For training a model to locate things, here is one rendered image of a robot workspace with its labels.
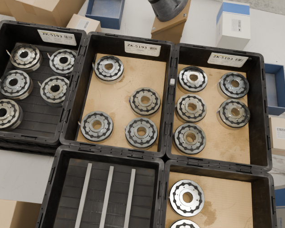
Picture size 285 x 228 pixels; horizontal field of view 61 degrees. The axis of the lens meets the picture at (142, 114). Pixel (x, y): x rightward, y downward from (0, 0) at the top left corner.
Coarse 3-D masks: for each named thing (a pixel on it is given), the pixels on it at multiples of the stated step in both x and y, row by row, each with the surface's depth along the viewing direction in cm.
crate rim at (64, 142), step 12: (108, 36) 82; (120, 36) 82; (132, 36) 82; (84, 48) 80; (84, 60) 78; (168, 72) 78; (168, 84) 76; (72, 96) 73; (168, 96) 74; (72, 108) 72; (168, 108) 73; (168, 120) 71; (72, 144) 67; (84, 144) 69; (96, 144) 68; (156, 156) 67
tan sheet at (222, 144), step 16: (192, 80) 88; (208, 80) 89; (176, 96) 86; (208, 96) 86; (208, 112) 84; (176, 128) 81; (208, 128) 82; (224, 128) 82; (208, 144) 80; (224, 144) 80; (240, 144) 80; (224, 160) 78; (240, 160) 78
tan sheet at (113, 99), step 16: (128, 64) 90; (144, 64) 90; (160, 64) 90; (96, 80) 87; (128, 80) 87; (144, 80) 88; (160, 80) 88; (96, 96) 84; (112, 96) 85; (160, 96) 85; (112, 112) 82; (128, 112) 83; (160, 112) 83; (80, 128) 80; (96, 128) 80; (112, 144) 78; (128, 144) 78
